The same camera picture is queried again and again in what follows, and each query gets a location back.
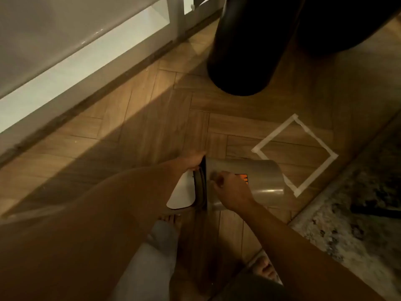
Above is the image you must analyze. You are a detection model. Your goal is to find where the person's right hand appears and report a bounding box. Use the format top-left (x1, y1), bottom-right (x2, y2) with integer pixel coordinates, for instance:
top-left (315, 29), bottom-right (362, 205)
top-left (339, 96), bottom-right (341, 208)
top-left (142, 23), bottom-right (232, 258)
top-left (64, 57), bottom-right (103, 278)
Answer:
top-left (209, 171), bottom-right (257, 213)

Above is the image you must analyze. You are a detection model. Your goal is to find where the person's left hand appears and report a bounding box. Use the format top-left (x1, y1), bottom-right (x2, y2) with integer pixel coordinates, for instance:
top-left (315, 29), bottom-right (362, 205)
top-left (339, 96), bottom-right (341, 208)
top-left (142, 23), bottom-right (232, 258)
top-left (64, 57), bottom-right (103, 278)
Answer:
top-left (176, 150), bottom-right (207, 172)

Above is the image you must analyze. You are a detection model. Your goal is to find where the grey cylindrical bin with lid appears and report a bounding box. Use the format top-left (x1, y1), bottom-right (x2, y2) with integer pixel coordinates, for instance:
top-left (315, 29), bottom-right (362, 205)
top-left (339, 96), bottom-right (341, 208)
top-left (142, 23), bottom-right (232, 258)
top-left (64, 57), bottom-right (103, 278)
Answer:
top-left (166, 156), bottom-right (285, 212)

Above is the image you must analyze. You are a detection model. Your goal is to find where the person's right forearm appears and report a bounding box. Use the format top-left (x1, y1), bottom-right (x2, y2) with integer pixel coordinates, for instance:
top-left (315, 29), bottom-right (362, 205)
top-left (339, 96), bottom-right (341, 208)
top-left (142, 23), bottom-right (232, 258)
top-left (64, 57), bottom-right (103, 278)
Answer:
top-left (233, 201), bottom-right (386, 301)

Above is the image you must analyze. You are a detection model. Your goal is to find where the person's left forearm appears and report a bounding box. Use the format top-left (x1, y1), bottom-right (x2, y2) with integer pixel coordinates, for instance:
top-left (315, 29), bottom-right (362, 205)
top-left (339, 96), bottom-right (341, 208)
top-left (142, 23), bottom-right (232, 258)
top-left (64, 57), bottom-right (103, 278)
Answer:
top-left (0, 157), bottom-right (186, 301)

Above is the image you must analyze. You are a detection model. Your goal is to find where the person's left foot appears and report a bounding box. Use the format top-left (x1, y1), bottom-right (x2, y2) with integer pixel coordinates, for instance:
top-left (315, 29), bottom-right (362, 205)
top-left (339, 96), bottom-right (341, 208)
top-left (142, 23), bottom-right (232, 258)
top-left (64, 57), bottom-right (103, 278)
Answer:
top-left (158, 213), bottom-right (183, 231)

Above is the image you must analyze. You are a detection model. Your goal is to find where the person's foot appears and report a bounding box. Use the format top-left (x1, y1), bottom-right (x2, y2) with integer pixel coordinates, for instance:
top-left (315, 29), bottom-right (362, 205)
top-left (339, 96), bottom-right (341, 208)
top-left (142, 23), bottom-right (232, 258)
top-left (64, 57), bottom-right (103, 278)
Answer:
top-left (158, 213), bottom-right (183, 231)
top-left (249, 250), bottom-right (283, 285)

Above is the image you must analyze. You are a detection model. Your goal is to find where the person's right foot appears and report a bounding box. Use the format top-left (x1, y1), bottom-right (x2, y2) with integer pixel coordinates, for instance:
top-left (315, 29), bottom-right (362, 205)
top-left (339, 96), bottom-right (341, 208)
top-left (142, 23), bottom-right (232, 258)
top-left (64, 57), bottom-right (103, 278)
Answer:
top-left (249, 250), bottom-right (283, 285)

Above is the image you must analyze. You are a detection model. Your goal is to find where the white tape square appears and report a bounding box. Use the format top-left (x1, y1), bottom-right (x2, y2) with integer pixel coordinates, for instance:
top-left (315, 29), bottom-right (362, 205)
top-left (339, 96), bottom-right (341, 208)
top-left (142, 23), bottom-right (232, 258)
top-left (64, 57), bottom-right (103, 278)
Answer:
top-left (251, 114), bottom-right (339, 198)

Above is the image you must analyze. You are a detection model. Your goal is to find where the person's left leg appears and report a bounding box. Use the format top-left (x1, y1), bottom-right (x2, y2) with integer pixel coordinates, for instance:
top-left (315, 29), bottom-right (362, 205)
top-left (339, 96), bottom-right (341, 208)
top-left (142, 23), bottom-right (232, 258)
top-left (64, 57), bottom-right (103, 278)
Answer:
top-left (108, 218), bottom-right (181, 301)

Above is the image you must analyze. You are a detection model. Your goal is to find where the person's leg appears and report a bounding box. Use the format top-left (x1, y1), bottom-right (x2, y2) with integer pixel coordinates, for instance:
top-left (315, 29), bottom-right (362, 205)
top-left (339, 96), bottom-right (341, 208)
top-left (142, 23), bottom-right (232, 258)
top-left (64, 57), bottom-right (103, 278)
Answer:
top-left (108, 218), bottom-right (181, 301)
top-left (211, 273), bottom-right (293, 301)

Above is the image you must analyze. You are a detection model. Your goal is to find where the person's right leg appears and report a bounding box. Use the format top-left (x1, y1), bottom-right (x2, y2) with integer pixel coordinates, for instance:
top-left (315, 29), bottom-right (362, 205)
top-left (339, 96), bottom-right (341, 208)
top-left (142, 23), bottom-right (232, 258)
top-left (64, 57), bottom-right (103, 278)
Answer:
top-left (211, 273), bottom-right (293, 301)

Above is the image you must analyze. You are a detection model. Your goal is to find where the large black cylinder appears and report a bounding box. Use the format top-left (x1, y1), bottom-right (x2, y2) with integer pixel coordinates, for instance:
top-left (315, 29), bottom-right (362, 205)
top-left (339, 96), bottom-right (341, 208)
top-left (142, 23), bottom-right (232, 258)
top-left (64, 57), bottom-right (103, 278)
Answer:
top-left (206, 0), bottom-right (307, 96)
top-left (295, 0), bottom-right (401, 56)

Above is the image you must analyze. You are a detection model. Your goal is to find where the mottled grey rug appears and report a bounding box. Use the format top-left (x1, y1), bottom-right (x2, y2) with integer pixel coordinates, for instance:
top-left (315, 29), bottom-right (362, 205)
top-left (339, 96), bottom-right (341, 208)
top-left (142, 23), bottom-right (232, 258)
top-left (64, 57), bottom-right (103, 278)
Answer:
top-left (288, 112), bottom-right (401, 301)

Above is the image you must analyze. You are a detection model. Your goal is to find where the black object on rug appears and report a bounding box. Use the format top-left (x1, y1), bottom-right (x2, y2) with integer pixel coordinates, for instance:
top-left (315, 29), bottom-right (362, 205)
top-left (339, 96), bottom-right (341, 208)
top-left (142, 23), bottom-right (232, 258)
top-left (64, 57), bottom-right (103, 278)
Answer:
top-left (350, 201), bottom-right (401, 220)

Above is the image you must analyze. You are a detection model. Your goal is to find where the white window frame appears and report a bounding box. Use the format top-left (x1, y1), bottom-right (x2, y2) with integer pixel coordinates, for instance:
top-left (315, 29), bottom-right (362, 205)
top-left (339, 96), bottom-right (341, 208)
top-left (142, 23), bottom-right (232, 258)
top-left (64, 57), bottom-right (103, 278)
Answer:
top-left (0, 0), bottom-right (227, 154)

